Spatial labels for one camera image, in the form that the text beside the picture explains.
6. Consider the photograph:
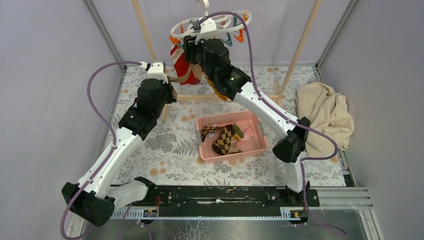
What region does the tan ribbed sock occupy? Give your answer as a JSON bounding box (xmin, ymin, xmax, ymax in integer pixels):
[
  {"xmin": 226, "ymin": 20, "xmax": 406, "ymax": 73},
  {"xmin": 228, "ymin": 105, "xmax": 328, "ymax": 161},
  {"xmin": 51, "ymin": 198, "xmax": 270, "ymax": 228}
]
[{"xmin": 167, "ymin": 64, "xmax": 204, "ymax": 85}]

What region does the white round clip hanger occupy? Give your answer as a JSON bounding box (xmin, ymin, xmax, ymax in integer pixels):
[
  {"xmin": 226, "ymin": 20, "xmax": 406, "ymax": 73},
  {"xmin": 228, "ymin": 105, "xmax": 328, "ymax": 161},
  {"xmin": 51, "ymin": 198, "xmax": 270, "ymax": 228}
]
[{"xmin": 169, "ymin": 0, "xmax": 252, "ymax": 46}]

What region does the pink patterned sock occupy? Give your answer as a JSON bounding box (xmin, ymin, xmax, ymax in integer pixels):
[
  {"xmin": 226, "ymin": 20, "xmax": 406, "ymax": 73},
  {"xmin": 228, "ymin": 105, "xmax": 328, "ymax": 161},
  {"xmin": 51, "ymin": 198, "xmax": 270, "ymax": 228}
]
[{"xmin": 207, "ymin": 124, "xmax": 254, "ymax": 147}]

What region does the brown yellow argyle sock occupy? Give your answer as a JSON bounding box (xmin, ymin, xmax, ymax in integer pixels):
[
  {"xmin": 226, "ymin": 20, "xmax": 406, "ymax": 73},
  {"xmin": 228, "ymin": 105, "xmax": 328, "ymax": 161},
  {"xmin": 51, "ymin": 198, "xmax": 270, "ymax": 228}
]
[{"xmin": 199, "ymin": 123, "xmax": 244, "ymax": 156}]

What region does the pink basket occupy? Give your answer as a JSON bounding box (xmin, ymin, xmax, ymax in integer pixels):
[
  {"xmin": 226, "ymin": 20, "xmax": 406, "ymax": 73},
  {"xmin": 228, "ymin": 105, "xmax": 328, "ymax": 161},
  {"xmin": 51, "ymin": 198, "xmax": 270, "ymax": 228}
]
[{"xmin": 196, "ymin": 110, "xmax": 269, "ymax": 164}]

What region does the beige striped maroon sock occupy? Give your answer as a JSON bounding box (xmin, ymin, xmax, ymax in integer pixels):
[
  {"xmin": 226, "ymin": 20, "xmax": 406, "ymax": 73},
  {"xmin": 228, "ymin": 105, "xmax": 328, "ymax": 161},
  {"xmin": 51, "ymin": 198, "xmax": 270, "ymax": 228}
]
[{"xmin": 229, "ymin": 123, "xmax": 245, "ymax": 144}]

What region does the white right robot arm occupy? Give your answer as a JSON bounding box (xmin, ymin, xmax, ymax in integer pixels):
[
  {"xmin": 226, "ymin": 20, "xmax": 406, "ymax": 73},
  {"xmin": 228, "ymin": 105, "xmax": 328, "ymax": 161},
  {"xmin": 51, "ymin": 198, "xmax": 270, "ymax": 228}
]
[{"xmin": 183, "ymin": 36, "xmax": 310, "ymax": 206}]

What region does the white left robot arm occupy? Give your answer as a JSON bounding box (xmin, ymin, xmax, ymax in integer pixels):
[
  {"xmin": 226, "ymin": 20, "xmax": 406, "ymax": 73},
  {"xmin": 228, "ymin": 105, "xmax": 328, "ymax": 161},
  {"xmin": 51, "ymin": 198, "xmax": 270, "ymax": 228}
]
[{"xmin": 61, "ymin": 78, "xmax": 176, "ymax": 227}]

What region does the red sock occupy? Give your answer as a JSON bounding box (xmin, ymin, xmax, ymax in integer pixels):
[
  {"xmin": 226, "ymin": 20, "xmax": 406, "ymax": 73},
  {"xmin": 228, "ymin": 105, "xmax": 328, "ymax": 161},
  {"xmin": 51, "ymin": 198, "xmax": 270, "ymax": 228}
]
[{"xmin": 170, "ymin": 45, "xmax": 203, "ymax": 85}]

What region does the mustard yellow sock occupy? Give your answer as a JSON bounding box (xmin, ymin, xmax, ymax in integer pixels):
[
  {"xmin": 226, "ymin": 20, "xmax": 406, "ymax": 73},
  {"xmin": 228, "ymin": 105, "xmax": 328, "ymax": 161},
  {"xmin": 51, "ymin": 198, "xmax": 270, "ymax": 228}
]
[{"xmin": 205, "ymin": 76, "xmax": 228, "ymax": 102}]

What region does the floral table mat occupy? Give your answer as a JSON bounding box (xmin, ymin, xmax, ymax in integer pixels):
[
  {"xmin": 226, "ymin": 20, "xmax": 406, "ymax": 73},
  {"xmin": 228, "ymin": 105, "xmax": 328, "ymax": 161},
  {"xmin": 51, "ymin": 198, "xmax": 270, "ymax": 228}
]
[{"xmin": 112, "ymin": 66, "xmax": 346, "ymax": 187}]

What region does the beige cloth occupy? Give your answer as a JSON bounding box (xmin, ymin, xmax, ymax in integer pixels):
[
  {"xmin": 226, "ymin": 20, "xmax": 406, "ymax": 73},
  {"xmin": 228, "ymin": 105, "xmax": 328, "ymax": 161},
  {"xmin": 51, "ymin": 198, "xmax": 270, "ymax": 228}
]
[{"xmin": 296, "ymin": 82, "xmax": 355, "ymax": 151}]

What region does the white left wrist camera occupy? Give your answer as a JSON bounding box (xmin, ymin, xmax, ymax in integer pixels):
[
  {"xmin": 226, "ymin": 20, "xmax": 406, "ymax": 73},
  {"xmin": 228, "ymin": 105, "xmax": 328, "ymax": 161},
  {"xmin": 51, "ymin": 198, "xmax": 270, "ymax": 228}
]
[{"xmin": 139, "ymin": 60, "xmax": 169, "ymax": 84}]

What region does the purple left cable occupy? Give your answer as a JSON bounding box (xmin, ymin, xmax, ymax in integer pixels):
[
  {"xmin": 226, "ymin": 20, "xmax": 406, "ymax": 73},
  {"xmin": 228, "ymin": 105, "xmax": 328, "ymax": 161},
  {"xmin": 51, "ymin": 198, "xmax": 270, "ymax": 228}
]
[{"xmin": 59, "ymin": 60, "xmax": 148, "ymax": 240}]

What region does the wooden rack frame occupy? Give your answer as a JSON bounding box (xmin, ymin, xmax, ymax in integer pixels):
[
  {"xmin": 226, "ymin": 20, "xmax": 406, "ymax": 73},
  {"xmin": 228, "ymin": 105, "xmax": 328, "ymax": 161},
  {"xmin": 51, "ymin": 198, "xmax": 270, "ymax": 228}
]
[{"xmin": 131, "ymin": 0, "xmax": 323, "ymax": 106}]

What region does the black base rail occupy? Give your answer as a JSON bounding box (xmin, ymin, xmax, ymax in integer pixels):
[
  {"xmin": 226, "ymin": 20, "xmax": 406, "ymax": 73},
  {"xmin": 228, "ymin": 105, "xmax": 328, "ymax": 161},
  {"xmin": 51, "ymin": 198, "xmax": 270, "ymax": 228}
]
[{"xmin": 133, "ymin": 185, "xmax": 320, "ymax": 218}]

